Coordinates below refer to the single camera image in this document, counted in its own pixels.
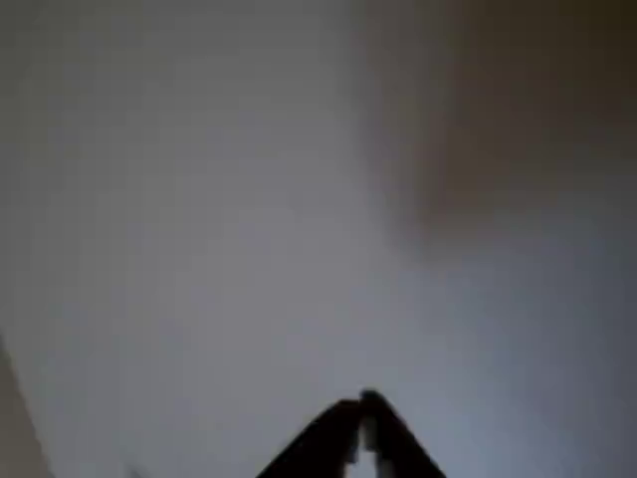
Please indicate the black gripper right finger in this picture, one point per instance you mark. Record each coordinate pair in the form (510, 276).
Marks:
(398, 443)

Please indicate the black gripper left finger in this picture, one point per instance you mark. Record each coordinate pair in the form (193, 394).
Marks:
(323, 443)

